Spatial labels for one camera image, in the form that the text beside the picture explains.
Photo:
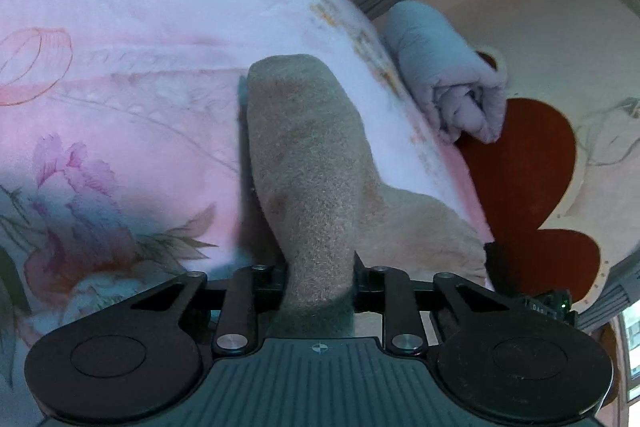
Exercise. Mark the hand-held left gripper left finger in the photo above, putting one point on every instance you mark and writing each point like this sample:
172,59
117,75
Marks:
239,302

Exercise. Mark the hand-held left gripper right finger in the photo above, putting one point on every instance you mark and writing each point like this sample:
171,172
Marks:
400,302

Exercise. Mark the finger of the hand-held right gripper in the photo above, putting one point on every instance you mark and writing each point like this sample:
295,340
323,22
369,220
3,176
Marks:
495,264

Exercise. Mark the bright window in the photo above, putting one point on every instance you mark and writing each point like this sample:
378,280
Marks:
632,337

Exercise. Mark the red and cream headboard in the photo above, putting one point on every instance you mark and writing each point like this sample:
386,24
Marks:
530,167

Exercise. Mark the rolled grey blanket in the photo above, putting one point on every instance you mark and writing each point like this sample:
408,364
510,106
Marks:
440,67

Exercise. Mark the floral pink bedsheet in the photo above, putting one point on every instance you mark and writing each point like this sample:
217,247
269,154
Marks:
150,7

